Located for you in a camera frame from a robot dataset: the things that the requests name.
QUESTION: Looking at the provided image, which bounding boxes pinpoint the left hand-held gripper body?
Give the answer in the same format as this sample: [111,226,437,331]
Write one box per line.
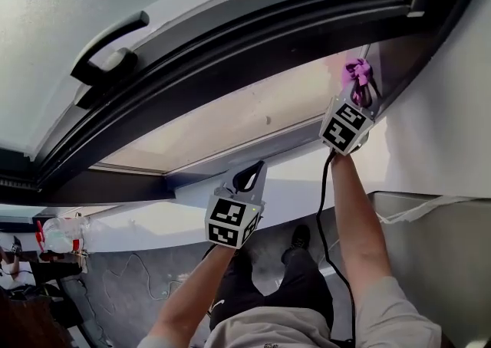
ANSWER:
[205,185,266,250]

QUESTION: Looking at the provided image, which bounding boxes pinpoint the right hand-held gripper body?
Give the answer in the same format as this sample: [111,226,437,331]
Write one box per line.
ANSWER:
[318,93,377,157]

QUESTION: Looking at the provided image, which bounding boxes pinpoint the purple cloth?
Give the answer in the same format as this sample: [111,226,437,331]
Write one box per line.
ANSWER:
[342,57,374,106]

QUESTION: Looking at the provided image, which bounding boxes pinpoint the clear window glass pane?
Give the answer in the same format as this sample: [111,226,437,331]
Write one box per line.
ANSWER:
[101,45,371,175]

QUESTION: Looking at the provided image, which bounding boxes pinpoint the person's left forearm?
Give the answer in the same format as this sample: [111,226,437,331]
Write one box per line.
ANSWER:
[147,245,237,340]

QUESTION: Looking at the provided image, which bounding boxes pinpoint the person's right forearm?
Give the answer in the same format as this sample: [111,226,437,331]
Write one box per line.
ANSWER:
[330,153,396,301]

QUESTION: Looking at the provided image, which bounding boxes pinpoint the person's black right shoe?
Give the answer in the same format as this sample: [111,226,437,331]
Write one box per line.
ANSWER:
[289,224,311,251]

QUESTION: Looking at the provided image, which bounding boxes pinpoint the white window sill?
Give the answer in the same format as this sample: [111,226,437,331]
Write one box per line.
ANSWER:
[0,120,388,255]

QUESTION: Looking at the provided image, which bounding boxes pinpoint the person's black trousers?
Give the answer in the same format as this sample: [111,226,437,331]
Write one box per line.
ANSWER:
[209,248,334,334]

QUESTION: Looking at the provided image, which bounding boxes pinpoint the white loose tape strip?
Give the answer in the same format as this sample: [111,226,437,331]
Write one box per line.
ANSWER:
[375,195,463,225]

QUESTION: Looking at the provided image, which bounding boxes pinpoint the clear plastic bottle red label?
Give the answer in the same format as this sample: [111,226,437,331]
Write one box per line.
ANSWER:
[35,215,91,254]

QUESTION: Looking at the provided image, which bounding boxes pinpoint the beige tall cabinet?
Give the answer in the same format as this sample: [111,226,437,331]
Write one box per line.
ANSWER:
[367,191,491,348]

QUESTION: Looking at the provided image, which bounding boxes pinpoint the person's grey sweatshirt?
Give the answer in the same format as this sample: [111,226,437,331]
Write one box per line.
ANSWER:
[136,275,444,348]

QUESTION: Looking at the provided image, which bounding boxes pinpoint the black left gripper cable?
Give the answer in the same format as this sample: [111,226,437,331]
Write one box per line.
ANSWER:
[201,242,219,263]

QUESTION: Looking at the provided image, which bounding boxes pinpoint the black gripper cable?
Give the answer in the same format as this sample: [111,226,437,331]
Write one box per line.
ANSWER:
[201,242,219,263]
[316,149,358,343]

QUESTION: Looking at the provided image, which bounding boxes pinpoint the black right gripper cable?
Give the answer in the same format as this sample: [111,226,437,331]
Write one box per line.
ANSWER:
[316,149,358,343]

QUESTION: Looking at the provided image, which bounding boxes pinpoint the white floor cable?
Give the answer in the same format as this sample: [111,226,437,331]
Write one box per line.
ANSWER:
[105,252,185,301]

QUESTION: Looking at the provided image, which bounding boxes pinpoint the black window frame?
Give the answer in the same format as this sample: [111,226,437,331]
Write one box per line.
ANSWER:
[0,0,491,205]

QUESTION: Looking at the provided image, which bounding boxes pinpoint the small colourful keychain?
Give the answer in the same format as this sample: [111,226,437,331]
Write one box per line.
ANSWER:
[74,250,90,274]

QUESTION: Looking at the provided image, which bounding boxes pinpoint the black window handle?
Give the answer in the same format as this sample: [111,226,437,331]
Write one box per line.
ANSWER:
[70,11,150,87]

